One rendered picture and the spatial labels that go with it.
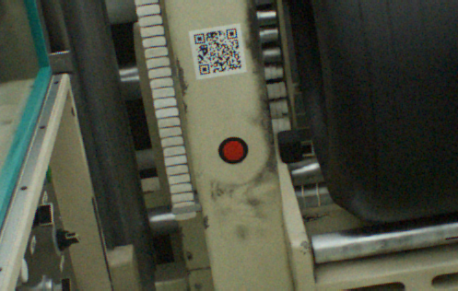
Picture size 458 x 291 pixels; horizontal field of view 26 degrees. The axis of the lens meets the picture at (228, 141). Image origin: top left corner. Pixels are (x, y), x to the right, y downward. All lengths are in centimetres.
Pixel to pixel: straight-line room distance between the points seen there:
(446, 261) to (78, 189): 57
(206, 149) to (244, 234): 16
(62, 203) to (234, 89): 31
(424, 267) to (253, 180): 29
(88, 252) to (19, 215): 47
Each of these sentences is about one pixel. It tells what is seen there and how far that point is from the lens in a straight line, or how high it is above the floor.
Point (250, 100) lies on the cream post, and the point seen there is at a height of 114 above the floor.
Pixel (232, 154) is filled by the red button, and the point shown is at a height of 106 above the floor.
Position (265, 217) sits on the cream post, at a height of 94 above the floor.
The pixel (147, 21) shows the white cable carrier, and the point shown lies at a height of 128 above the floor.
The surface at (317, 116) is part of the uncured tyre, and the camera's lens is 169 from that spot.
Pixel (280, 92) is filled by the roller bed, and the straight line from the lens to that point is 188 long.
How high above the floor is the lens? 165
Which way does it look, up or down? 23 degrees down
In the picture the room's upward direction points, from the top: 9 degrees counter-clockwise
